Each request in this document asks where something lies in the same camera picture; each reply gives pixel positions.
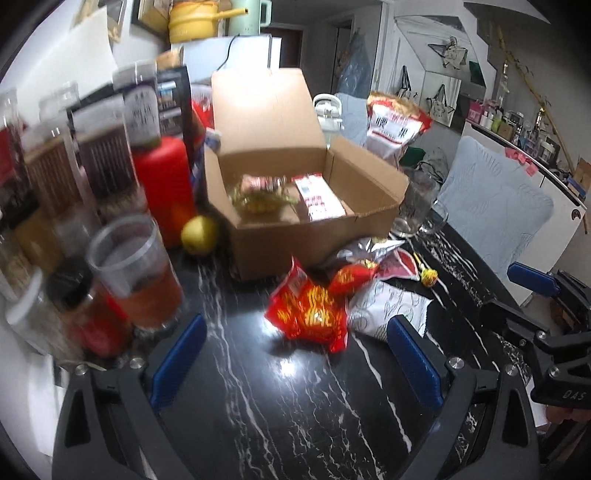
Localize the small cardboard carton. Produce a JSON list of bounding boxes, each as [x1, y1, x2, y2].
[[570, 157, 591, 197]]

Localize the large red and white bag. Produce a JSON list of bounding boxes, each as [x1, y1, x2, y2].
[[365, 91, 433, 167]]

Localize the glass mug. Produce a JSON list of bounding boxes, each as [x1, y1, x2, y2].
[[392, 168, 450, 238]]

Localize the yellow pot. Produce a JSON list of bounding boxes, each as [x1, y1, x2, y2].
[[168, 0, 252, 44]]

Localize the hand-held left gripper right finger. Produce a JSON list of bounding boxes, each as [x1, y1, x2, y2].
[[387, 316, 541, 480]]

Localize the cardboard box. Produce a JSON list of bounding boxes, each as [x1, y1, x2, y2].
[[204, 68, 411, 281]]

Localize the red and white snack packet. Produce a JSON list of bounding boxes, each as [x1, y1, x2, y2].
[[293, 173, 347, 220]]

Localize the pink sticky notes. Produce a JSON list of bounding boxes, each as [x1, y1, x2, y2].
[[506, 148, 539, 176]]

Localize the black snack bag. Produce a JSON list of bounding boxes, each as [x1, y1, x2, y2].
[[156, 66, 195, 153]]

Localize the small red snack packet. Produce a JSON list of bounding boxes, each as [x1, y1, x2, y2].
[[328, 261, 380, 296]]

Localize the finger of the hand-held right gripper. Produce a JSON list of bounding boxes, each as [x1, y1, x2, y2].
[[506, 262, 561, 297], [480, 298, 552, 344]]

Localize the pink snack packet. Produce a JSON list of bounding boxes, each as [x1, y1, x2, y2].
[[376, 251, 419, 280]]

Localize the black power cable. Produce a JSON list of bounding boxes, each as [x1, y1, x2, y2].
[[217, 34, 241, 72]]

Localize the white patterned snack packet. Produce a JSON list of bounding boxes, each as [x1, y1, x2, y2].
[[346, 279, 433, 344]]

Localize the canvas tote bag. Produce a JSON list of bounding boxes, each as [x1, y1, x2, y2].
[[426, 84, 455, 125], [397, 65, 419, 102]]

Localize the green electric kettle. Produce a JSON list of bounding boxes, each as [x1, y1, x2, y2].
[[228, 0, 273, 35]]

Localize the row of cosmetic bottles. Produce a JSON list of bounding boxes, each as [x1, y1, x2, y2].
[[468, 99, 561, 164]]

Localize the red canister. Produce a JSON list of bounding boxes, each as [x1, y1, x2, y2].
[[134, 136, 197, 250]]

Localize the white fridge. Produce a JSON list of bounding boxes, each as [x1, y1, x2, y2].
[[172, 34, 282, 86]]

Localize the crinkled red snack packet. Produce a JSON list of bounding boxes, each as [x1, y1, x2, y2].
[[264, 256, 348, 354]]

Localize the white water jug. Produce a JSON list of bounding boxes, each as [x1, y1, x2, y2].
[[313, 93, 345, 139]]

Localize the white foam board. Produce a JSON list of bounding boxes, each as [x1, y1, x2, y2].
[[9, 7, 118, 100]]

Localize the gold lollipop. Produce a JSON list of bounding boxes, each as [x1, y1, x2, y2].
[[411, 253, 439, 286]]

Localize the silver foil snack packet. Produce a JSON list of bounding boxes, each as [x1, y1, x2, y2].
[[325, 237, 406, 271]]

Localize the framed picture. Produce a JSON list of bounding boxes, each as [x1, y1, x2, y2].
[[131, 0, 174, 38]]

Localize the cluster of clear jars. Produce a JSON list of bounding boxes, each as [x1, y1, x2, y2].
[[0, 60, 188, 361]]

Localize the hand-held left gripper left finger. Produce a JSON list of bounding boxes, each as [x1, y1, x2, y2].
[[52, 314, 208, 480]]

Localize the brown door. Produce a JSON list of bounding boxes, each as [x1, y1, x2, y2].
[[281, 28, 305, 70]]

